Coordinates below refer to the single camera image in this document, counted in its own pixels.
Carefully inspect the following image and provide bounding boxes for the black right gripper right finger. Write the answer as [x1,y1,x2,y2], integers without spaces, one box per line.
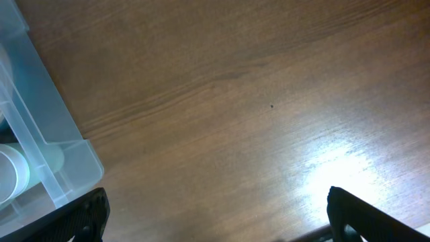
[327,186,429,242]

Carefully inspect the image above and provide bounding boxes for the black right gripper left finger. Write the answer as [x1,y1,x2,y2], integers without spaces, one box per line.
[1,188,110,242]

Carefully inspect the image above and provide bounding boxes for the mint green cup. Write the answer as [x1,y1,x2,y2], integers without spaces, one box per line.
[7,143,65,190]

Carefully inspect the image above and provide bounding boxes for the light grey cup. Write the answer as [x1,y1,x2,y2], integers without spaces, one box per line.
[1,143,30,204]

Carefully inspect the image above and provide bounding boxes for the clear plastic storage container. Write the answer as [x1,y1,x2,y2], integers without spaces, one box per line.
[1,0,104,236]

